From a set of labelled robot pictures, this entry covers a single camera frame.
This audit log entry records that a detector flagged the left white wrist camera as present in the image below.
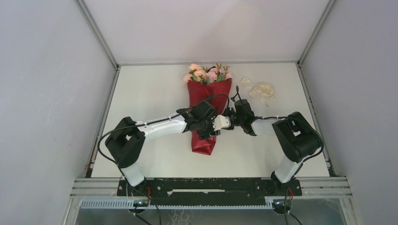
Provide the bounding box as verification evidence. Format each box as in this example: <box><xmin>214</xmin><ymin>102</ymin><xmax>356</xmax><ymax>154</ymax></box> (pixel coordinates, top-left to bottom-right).
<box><xmin>213</xmin><ymin>115</ymin><xmax>231</xmax><ymax>131</ymax></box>

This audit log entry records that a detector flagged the cream ribbon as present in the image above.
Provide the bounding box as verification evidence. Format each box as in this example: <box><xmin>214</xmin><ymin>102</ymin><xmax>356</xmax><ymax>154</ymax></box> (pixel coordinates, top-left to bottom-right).
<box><xmin>240</xmin><ymin>77</ymin><xmax>275</xmax><ymax>107</ymax></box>

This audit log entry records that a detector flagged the pink flower stem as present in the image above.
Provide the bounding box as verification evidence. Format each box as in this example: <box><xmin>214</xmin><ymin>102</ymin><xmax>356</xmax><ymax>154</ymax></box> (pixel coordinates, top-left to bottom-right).
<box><xmin>206</xmin><ymin>63</ymin><xmax>222</xmax><ymax>83</ymax></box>
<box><xmin>183</xmin><ymin>74</ymin><xmax>196</xmax><ymax>83</ymax></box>
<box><xmin>223</xmin><ymin>66</ymin><xmax>232</xmax><ymax>80</ymax></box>
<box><xmin>188</xmin><ymin>64</ymin><xmax>207</xmax><ymax>82</ymax></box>

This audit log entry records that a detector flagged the white cable duct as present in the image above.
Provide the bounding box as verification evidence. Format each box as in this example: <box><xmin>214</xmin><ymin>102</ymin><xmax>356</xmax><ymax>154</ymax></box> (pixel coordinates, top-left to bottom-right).
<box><xmin>80</xmin><ymin>199</ymin><xmax>274</xmax><ymax>210</ymax></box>

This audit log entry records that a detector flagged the red wrapping paper sheet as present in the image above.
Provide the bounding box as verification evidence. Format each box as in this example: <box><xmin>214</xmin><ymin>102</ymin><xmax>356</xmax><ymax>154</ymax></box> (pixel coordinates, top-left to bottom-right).
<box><xmin>187</xmin><ymin>80</ymin><xmax>232</xmax><ymax>155</ymax></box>

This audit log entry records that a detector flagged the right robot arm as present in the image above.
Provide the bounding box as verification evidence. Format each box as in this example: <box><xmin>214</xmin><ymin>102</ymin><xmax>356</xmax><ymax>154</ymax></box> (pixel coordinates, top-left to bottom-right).
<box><xmin>222</xmin><ymin>99</ymin><xmax>324</xmax><ymax>195</ymax></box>

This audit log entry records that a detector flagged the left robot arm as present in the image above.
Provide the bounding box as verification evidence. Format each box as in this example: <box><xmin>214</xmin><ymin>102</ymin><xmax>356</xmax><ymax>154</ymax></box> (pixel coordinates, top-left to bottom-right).
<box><xmin>104</xmin><ymin>101</ymin><xmax>229</xmax><ymax>195</ymax></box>

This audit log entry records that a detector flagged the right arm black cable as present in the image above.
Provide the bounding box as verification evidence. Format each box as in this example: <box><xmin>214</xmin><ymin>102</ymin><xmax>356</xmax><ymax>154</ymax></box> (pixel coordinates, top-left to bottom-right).
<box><xmin>230</xmin><ymin>85</ymin><xmax>325</xmax><ymax>225</ymax></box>

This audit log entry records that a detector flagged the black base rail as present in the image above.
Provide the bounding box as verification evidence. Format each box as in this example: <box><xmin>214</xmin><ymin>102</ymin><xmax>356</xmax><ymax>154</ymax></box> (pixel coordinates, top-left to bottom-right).
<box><xmin>116</xmin><ymin>178</ymin><xmax>302</xmax><ymax>205</ymax></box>

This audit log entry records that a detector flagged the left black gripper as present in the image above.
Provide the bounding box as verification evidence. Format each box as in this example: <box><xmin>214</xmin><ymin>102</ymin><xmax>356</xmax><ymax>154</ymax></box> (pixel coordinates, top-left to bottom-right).
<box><xmin>196</xmin><ymin>113</ymin><xmax>221</xmax><ymax>141</ymax></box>

